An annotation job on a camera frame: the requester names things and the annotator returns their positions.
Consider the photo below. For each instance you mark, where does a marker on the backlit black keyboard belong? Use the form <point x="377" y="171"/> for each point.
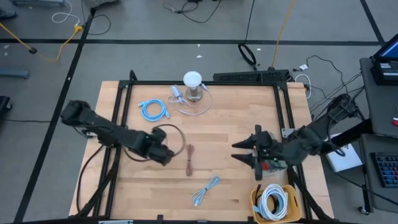
<point x="387" y="169"/>

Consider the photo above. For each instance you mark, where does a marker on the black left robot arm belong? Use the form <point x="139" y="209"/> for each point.
<point x="93" y="124"/>

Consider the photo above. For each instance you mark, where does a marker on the yellow plastic bin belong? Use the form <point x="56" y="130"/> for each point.
<point x="297" y="211"/>

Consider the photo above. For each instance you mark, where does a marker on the black aluminium table frame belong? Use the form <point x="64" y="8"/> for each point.
<point x="199" y="83"/>

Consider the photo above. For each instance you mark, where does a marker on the white box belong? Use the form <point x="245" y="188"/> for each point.
<point x="345" y="158"/>

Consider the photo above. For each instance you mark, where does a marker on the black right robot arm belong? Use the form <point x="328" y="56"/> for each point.
<point x="311" y="140"/>

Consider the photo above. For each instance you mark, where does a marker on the white strip on frame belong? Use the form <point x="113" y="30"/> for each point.
<point x="115" y="222"/>

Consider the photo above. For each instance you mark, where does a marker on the black perforated box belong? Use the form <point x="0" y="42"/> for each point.
<point x="248" y="76"/>

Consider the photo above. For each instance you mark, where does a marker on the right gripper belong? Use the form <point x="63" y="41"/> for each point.
<point x="267" y="149"/>

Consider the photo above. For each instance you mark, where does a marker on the silver lamp with white shade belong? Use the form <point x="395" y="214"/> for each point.
<point x="192" y="79"/>

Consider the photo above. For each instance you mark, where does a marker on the grey floor bar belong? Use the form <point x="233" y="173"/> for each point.
<point x="14" y="74"/>

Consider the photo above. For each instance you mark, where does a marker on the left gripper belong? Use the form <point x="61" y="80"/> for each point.
<point x="160" y="146"/>

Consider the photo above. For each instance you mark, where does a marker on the black laptop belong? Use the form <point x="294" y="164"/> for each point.
<point x="387" y="67"/>

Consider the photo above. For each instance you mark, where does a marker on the grey desk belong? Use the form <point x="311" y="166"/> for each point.
<point x="373" y="199"/>
<point x="377" y="109"/>

